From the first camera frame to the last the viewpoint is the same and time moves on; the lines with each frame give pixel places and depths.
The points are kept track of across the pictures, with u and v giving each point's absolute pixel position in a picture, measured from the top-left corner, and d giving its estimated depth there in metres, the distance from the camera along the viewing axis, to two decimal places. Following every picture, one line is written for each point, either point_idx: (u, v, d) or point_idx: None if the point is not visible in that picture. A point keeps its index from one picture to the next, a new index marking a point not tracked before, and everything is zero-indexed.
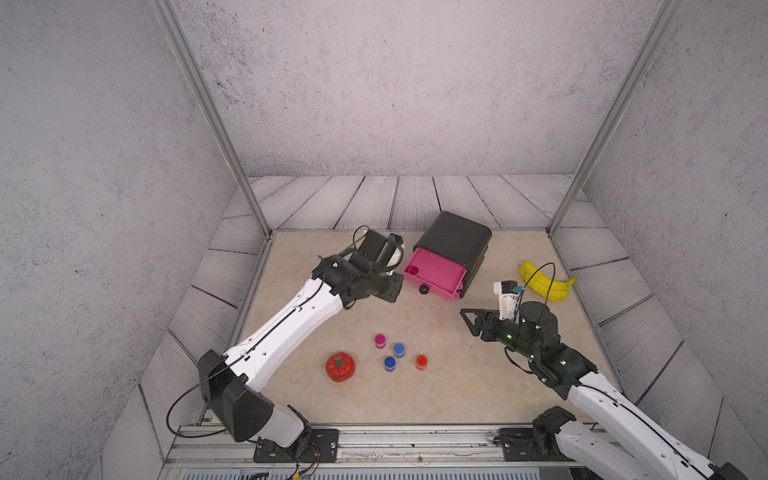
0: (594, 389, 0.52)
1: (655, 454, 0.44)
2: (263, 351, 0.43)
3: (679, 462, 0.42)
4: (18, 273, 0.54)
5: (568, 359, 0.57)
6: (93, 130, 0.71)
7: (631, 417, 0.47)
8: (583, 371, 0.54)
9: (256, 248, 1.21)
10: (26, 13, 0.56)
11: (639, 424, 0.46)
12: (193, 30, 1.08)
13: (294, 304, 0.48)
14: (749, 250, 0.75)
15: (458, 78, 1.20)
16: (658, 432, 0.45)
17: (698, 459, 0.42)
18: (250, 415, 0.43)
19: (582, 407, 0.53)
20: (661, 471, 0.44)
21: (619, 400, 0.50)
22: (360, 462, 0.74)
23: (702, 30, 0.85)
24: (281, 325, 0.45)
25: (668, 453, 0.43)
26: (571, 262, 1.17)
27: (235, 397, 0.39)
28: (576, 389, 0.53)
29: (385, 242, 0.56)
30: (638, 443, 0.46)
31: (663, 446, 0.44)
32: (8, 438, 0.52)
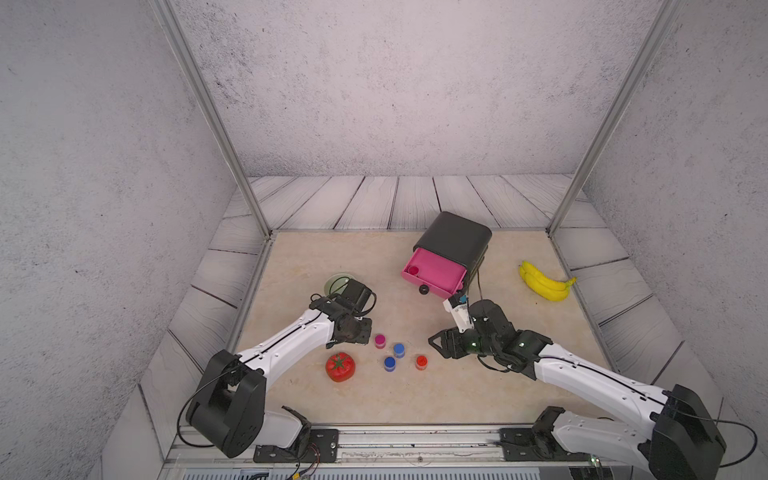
0: (553, 359, 0.54)
1: (618, 399, 0.46)
2: (273, 355, 0.48)
3: (638, 399, 0.45)
4: (18, 273, 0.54)
5: (525, 339, 0.60)
6: (93, 131, 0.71)
7: (590, 373, 0.50)
8: (540, 347, 0.57)
9: (256, 248, 1.21)
10: (26, 14, 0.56)
11: (599, 376, 0.49)
12: (193, 30, 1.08)
13: (300, 322, 0.57)
14: (749, 250, 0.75)
15: (458, 78, 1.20)
16: (614, 379, 0.48)
17: (652, 391, 0.45)
18: (247, 422, 0.43)
19: (550, 380, 0.56)
20: (627, 412, 0.46)
21: (577, 362, 0.52)
22: (360, 462, 0.74)
23: (702, 30, 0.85)
24: (291, 335, 0.53)
25: (628, 395, 0.46)
26: (571, 263, 1.17)
27: (251, 387, 0.42)
28: (539, 364, 0.55)
29: (363, 288, 0.70)
30: (603, 395, 0.48)
31: (622, 390, 0.46)
32: (7, 438, 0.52)
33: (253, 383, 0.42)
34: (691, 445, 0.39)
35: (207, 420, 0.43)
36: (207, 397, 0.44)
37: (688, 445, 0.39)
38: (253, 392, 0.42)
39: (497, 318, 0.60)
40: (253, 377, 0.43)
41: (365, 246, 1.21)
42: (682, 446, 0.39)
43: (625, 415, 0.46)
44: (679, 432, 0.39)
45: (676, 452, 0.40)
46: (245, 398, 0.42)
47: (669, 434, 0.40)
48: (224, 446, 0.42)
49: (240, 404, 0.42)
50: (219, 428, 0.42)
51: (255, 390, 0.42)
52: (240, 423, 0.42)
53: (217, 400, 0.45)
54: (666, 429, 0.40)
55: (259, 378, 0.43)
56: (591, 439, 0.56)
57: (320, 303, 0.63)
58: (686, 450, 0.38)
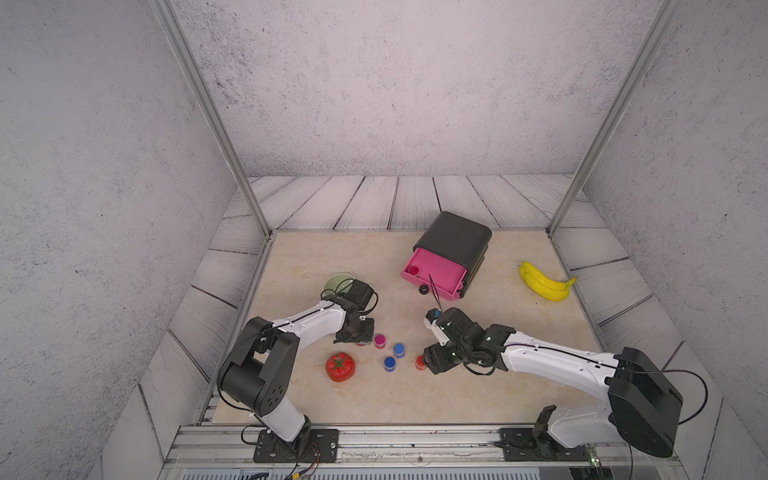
0: (515, 346, 0.57)
1: (577, 371, 0.48)
2: (298, 326, 0.53)
3: (593, 367, 0.47)
4: (18, 273, 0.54)
5: (492, 334, 0.62)
6: (93, 131, 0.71)
7: (549, 352, 0.53)
8: (505, 337, 0.60)
9: (256, 248, 1.21)
10: (26, 14, 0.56)
11: (557, 353, 0.52)
12: (193, 30, 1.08)
13: (319, 305, 0.64)
14: (749, 250, 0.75)
15: (458, 78, 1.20)
16: (570, 353, 0.51)
17: (605, 358, 0.47)
18: (278, 384, 0.47)
19: (519, 367, 0.57)
20: (586, 382, 0.48)
21: (538, 344, 0.55)
22: (360, 462, 0.74)
23: (702, 30, 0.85)
24: (313, 312, 0.60)
25: (584, 366, 0.48)
26: (571, 263, 1.17)
27: (287, 346, 0.47)
28: (505, 355, 0.57)
29: (368, 287, 0.78)
30: (565, 371, 0.50)
31: (579, 362, 0.49)
32: (7, 438, 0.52)
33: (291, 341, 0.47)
34: (643, 401, 0.41)
35: (239, 381, 0.46)
36: (241, 358, 0.48)
37: (641, 401, 0.41)
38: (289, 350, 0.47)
39: (462, 321, 0.64)
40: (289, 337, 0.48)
41: (365, 246, 1.21)
42: (635, 404, 0.41)
43: (587, 385, 0.48)
44: (632, 391, 0.42)
45: (633, 410, 0.41)
46: (281, 357, 0.46)
47: (623, 395, 0.42)
48: (253, 404, 0.45)
49: (275, 361, 0.46)
50: (251, 387, 0.46)
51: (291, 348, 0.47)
52: (274, 381, 0.46)
53: (249, 363, 0.49)
54: (620, 391, 0.42)
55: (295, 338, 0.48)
56: (578, 427, 0.57)
57: (332, 297, 0.70)
58: (639, 406, 0.40)
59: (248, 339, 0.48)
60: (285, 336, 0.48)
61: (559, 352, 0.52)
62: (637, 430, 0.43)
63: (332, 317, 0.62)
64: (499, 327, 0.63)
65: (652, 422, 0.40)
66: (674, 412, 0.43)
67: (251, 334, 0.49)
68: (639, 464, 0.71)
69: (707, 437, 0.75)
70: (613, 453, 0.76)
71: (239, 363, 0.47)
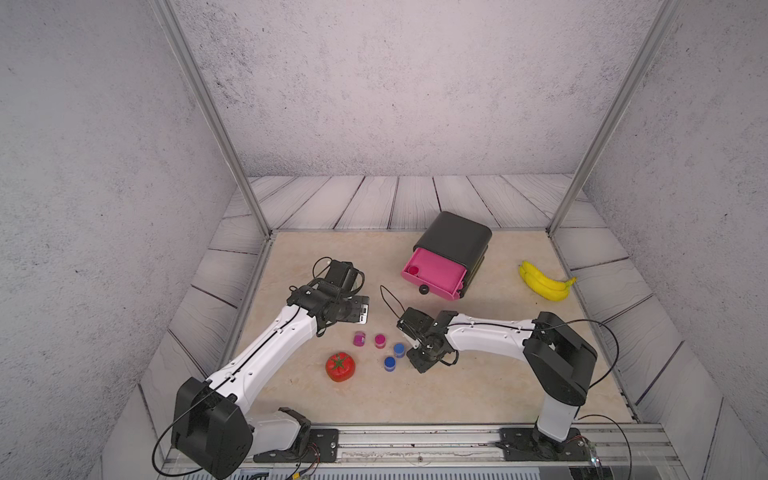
0: (455, 328, 0.62)
1: (503, 339, 0.53)
2: (247, 371, 0.45)
3: (515, 333, 0.52)
4: (18, 273, 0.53)
5: (437, 319, 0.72)
6: (93, 131, 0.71)
7: (481, 326, 0.58)
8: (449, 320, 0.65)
9: (256, 248, 1.21)
10: (26, 13, 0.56)
11: (488, 326, 0.57)
12: (193, 30, 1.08)
13: (274, 328, 0.51)
14: (749, 250, 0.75)
15: (458, 78, 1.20)
16: (498, 325, 0.56)
17: (523, 323, 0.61)
18: (233, 446, 0.42)
19: (467, 348, 0.61)
20: (512, 347, 0.52)
21: (473, 322, 0.60)
22: (360, 461, 0.74)
23: (702, 30, 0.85)
24: (267, 343, 0.48)
25: (508, 333, 0.53)
26: (571, 262, 1.17)
27: (224, 418, 0.39)
28: (448, 336, 0.62)
29: (347, 268, 0.63)
30: (496, 341, 0.54)
31: (504, 331, 0.54)
32: (8, 437, 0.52)
33: (227, 411, 0.39)
34: (556, 357, 0.46)
35: (193, 448, 0.42)
36: (184, 427, 0.41)
37: (554, 358, 0.46)
38: (227, 421, 0.39)
39: (413, 314, 0.72)
40: (227, 405, 0.40)
41: (365, 246, 1.21)
42: (548, 360, 0.46)
43: (513, 350, 0.53)
44: (545, 348, 0.47)
45: (547, 366, 0.46)
46: (220, 427, 0.39)
47: (536, 352, 0.47)
48: (213, 469, 0.40)
49: (216, 434, 0.39)
50: (205, 454, 0.40)
51: (229, 421, 0.39)
52: (224, 449, 0.40)
53: (196, 426, 0.43)
54: (535, 350, 0.47)
55: (233, 405, 0.41)
56: (552, 411, 0.58)
57: (298, 293, 0.57)
58: (552, 361, 0.46)
59: (184, 408, 0.41)
60: (222, 402, 0.40)
61: (491, 326, 0.57)
62: (556, 385, 0.48)
63: (292, 339, 0.51)
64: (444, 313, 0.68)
65: (564, 373, 0.46)
66: (590, 366, 0.48)
67: (187, 402, 0.40)
68: (638, 464, 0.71)
69: (706, 437, 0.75)
70: (614, 453, 0.76)
71: (185, 431, 0.41)
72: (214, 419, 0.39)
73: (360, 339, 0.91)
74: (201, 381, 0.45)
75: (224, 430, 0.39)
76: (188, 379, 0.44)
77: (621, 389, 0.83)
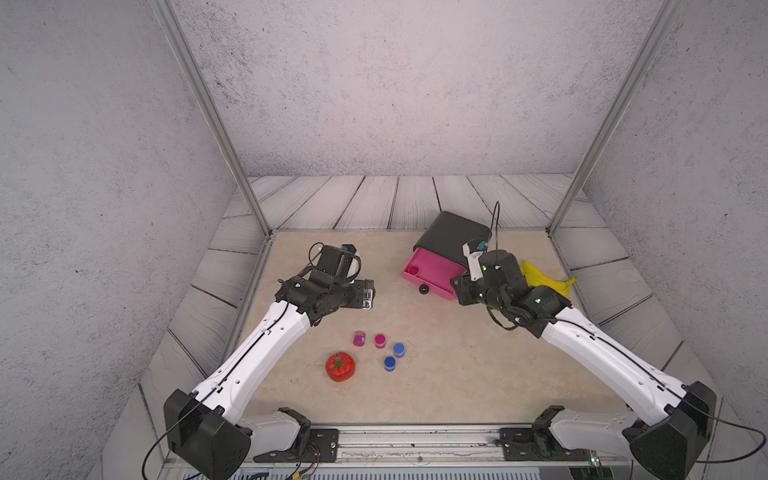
0: (568, 324, 0.49)
1: (634, 382, 0.43)
2: (234, 380, 0.42)
3: (656, 387, 0.41)
4: (18, 273, 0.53)
5: (542, 298, 0.52)
6: (93, 131, 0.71)
7: (609, 350, 0.45)
8: (556, 308, 0.51)
9: (256, 248, 1.21)
10: (26, 13, 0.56)
11: (616, 355, 0.45)
12: (193, 29, 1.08)
13: (262, 329, 0.48)
14: (749, 250, 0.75)
15: (458, 78, 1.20)
16: (634, 362, 0.44)
17: (672, 382, 0.42)
18: (228, 452, 0.41)
19: (557, 344, 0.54)
20: (636, 394, 0.43)
21: (596, 335, 0.47)
22: (360, 461, 0.74)
23: (702, 30, 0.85)
24: (254, 347, 0.46)
25: (645, 381, 0.42)
26: (571, 262, 1.17)
27: (213, 431, 0.38)
28: (552, 327, 0.50)
29: (341, 254, 0.58)
30: (616, 374, 0.44)
31: (639, 375, 0.43)
32: (8, 438, 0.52)
33: (215, 425, 0.38)
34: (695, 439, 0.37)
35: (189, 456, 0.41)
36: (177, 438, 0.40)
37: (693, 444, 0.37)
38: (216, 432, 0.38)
39: (510, 267, 0.54)
40: (212, 418, 0.39)
41: (365, 245, 1.21)
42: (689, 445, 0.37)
43: (635, 397, 0.43)
44: (691, 430, 0.37)
45: (680, 445, 0.38)
46: (210, 442, 0.37)
47: (682, 430, 0.37)
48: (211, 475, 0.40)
49: (206, 449, 0.38)
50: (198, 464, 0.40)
51: (217, 432, 0.38)
52: (218, 458, 0.40)
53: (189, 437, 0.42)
54: (679, 423, 0.38)
55: (220, 418, 0.39)
56: (589, 431, 0.56)
57: (288, 284, 0.54)
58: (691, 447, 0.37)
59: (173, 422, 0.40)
60: (210, 415, 0.39)
61: (620, 354, 0.45)
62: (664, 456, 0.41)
63: (281, 340, 0.48)
64: (558, 295, 0.53)
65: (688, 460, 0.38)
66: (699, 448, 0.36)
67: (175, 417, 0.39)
68: (638, 464, 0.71)
69: (706, 437, 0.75)
70: (613, 453, 0.76)
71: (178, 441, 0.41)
72: (203, 433, 0.38)
73: (360, 339, 0.91)
74: (189, 393, 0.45)
75: (212, 442, 0.38)
76: (176, 392, 0.41)
77: None
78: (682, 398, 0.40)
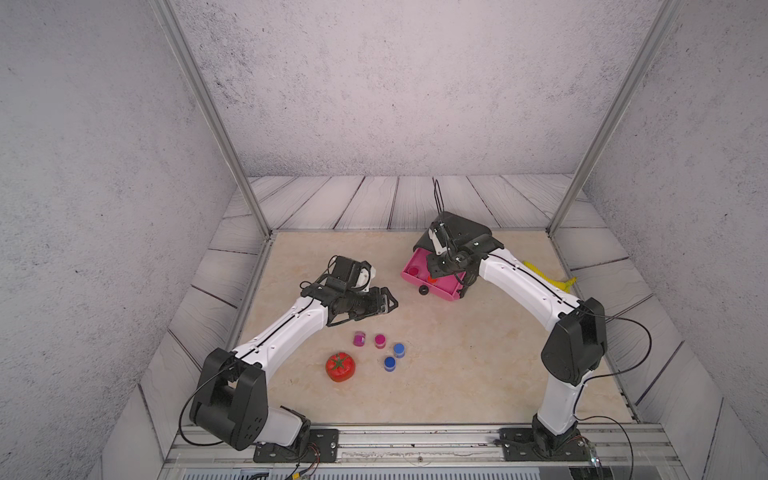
0: (497, 259, 0.58)
1: (538, 297, 0.52)
2: (269, 346, 0.48)
3: (555, 300, 0.50)
4: (18, 273, 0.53)
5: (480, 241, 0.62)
6: (93, 131, 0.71)
7: (525, 276, 0.55)
8: (492, 247, 0.61)
9: (255, 249, 1.20)
10: (26, 13, 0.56)
11: (530, 279, 0.54)
12: (193, 30, 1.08)
13: (293, 311, 0.56)
14: (749, 249, 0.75)
15: (458, 78, 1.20)
16: (543, 284, 0.53)
17: (569, 297, 0.51)
18: (255, 414, 0.44)
19: (491, 280, 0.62)
20: (540, 308, 0.52)
21: (518, 266, 0.56)
22: (360, 461, 0.74)
23: (702, 30, 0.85)
24: (286, 324, 0.52)
25: (548, 296, 0.51)
26: (571, 263, 1.17)
27: (250, 383, 0.42)
28: (484, 261, 0.59)
29: (353, 263, 0.68)
30: (528, 294, 0.54)
31: (544, 292, 0.52)
32: (8, 438, 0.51)
33: (253, 377, 0.42)
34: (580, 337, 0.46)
35: (215, 418, 0.43)
36: (207, 396, 0.43)
37: (577, 341, 0.45)
38: (255, 385, 0.42)
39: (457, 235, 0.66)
40: (253, 372, 0.43)
41: (365, 245, 1.21)
42: (572, 341, 0.46)
43: (540, 311, 0.53)
44: (576, 329, 0.46)
45: (568, 343, 0.47)
46: (245, 396, 0.42)
47: (567, 328, 0.46)
48: (233, 440, 0.42)
49: (241, 401, 0.42)
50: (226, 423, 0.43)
51: (255, 385, 0.42)
52: (247, 416, 0.43)
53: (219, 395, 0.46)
54: (565, 323, 0.48)
55: (259, 372, 0.43)
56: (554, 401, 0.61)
57: (311, 288, 0.62)
58: (574, 343, 0.46)
59: (210, 376, 0.43)
60: (249, 370, 0.43)
61: (534, 279, 0.54)
62: (559, 359, 0.51)
63: (308, 325, 0.55)
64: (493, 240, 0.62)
65: (572, 355, 0.47)
66: (597, 355, 0.50)
67: (213, 371, 0.43)
68: (639, 464, 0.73)
69: (706, 437, 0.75)
70: (614, 453, 0.76)
71: (207, 401, 0.43)
72: (240, 384, 0.42)
73: (360, 339, 0.91)
74: (228, 351, 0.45)
75: (249, 394, 0.41)
76: (215, 349, 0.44)
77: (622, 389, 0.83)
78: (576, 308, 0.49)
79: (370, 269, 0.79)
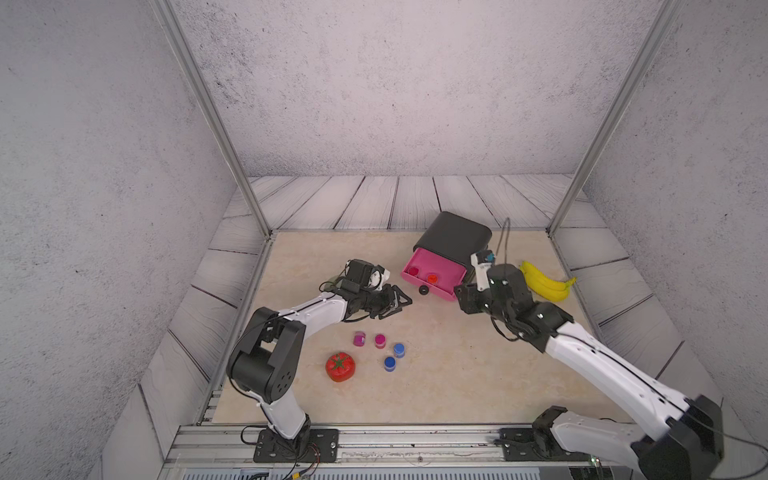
0: (571, 338, 0.51)
1: (634, 394, 0.44)
2: (304, 314, 0.55)
3: (657, 401, 0.42)
4: (18, 273, 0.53)
5: (544, 309, 0.56)
6: (93, 131, 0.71)
7: (611, 362, 0.47)
8: (561, 322, 0.53)
9: (255, 248, 1.21)
10: (26, 13, 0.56)
11: (616, 365, 0.46)
12: (193, 30, 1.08)
13: (321, 296, 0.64)
14: (749, 250, 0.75)
15: (458, 78, 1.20)
16: (631, 370, 0.45)
17: (674, 395, 0.42)
18: (287, 370, 0.49)
19: (560, 360, 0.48)
20: (638, 409, 0.44)
21: (598, 347, 0.49)
22: (360, 461, 0.74)
23: (702, 30, 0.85)
24: (315, 303, 0.61)
25: (647, 393, 0.43)
26: (571, 263, 1.17)
27: (294, 332, 0.49)
28: (554, 340, 0.52)
29: (365, 266, 0.75)
30: (617, 386, 0.46)
31: (639, 386, 0.44)
32: (8, 438, 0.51)
33: (296, 329, 0.49)
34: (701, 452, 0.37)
35: (249, 370, 0.48)
36: (249, 348, 0.49)
37: (700, 458, 0.37)
38: (296, 337, 0.48)
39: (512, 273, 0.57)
40: (295, 325, 0.50)
41: (365, 246, 1.21)
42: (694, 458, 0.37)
43: (635, 410, 0.44)
44: (695, 442, 0.37)
45: (686, 459, 0.38)
46: (288, 344, 0.48)
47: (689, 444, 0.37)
48: (266, 391, 0.46)
49: (283, 348, 0.48)
50: (261, 374, 0.47)
51: (297, 335, 0.49)
52: (284, 367, 0.48)
53: (257, 351, 0.50)
54: (684, 434, 0.38)
55: (300, 325, 0.50)
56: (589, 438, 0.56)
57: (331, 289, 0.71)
58: (696, 460, 0.37)
59: (255, 329, 0.50)
60: (291, 324, 0.50)
61: (619, 364, 0.46)
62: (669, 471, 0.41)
63: (333, 307, 0.63)
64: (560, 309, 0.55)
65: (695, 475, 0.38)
66: None
67: (259, 323, 0.50)
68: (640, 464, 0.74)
69: None
70: None
71: (246, 353, 0.49)
72: (286, 333, 0.49)
73: (360, 339, 0.91)
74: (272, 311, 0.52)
75: (292, 341, 0.48)
76: (261, 308, 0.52)
77: None
78: (686, 412, 0.40)
79: (385, 272, 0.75)
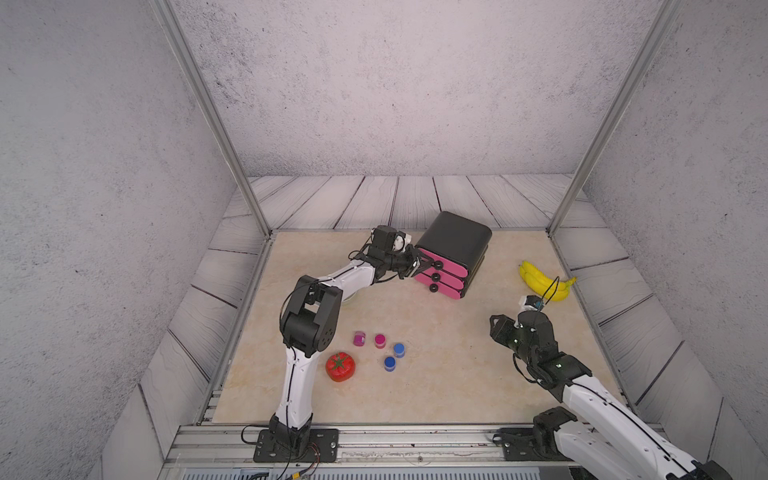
0: (585, 388, 0.54)
1: (638, 447, 0.46)
2: (337, 280, 0.63)
3: (661, 457, 0.44)
4: (18, 273, 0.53)
5: (563, 361, 0.60)
6: (93, 130, 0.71)
7: (619, 415, 0.49)
8: (577, 375, 0.57)
9: (256, 248, 1.21)
10: (26, 13, 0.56)
11: (626, 419, 0.49)
12: (193, 29, 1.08)
13: (352, 263, 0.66)
14: (749, 250, 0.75)
15: (458, 78, 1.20)
16: (644, 428, 0.47)
17: (683, 457, 0.43)
18: (329, 327, 0.58)
19: (577, 410, 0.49)
20: (643, 466, 0.46)
21: (610, 400, 0.52)
22: (360, 461, 0.74)
23: (702, 30, 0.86)
24: (347, 270, 0.69)
25: (651, 448, 0.45)
26: (571, 262, 1.17)
27: (333, 297, 0.57)
28: (568, 389, 0.56)
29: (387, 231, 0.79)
30: (623, 438, 0.48)
31: (646, 441, 0.46)
32: (7, 438, 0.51)
33: (334, 294, 0.57)
34: None
35: (297, 327, 0.58)
36: (294, 310, 0.58)
37: None
38: (335, 300, 0.57)
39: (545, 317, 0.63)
40: (334, 290, 0.58)
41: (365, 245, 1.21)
42: None
43: (642, 468, 0.46)
44: None
45: None
46: (329, 306, 0.57)
47: None
48: (312, 346, 0.57)
49: (325, 311, 0.57)
50: (308, 331, 0.57)
51: (336, 299, 0.57)
52: (326, 325, 0.56)
53: (304, 310, 0.60)
54: None
55: (337, 290, 0.58)
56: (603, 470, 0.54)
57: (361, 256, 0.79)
58: None
59: (298, 294, 0.59)
60: (330, 289, 0.58)
61: (630, 419, 0.49)
62: None
63: (363, 275, 0.71)
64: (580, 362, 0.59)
65: None
66: None
67: (302, 287, 0.59)
68: None
69: (707, 437, 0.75)
70: None
71: (292, 314, 0.59)
72: (326, 297, 0.57)
73: (360, 339, 0.91)
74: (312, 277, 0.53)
75: (333, 304, 0.57)
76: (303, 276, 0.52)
77: (621, 388, 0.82)
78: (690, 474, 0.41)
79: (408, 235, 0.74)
